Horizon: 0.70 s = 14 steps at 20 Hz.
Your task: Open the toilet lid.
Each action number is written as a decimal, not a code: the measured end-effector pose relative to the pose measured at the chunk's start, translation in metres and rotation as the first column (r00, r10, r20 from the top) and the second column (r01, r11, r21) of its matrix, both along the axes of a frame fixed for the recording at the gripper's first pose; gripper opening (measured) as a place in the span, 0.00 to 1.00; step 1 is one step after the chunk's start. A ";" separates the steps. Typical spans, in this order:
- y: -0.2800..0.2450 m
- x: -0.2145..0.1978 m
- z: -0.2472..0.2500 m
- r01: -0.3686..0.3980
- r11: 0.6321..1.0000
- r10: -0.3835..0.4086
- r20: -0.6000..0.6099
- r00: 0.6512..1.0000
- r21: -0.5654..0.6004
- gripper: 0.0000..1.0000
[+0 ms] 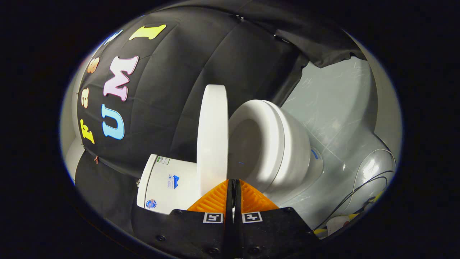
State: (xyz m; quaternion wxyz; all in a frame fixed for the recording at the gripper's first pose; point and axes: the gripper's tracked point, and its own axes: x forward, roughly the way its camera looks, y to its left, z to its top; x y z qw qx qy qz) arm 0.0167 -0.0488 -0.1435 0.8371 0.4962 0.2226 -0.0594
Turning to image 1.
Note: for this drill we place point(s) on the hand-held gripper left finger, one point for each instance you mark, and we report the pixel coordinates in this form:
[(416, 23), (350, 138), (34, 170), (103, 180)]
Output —
[(194, 233)]

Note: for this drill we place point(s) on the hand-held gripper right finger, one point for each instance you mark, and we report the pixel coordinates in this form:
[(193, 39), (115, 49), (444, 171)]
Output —
[(273, 230)]

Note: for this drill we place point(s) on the white toilet bowl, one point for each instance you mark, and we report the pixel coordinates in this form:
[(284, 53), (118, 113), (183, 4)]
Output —
[(298, 154)]

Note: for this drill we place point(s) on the small white device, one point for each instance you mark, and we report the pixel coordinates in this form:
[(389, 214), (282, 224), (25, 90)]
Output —
[(337, 223)]

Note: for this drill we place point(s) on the black backdrop cloth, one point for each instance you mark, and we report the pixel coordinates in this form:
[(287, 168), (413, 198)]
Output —
[(172, 100)]

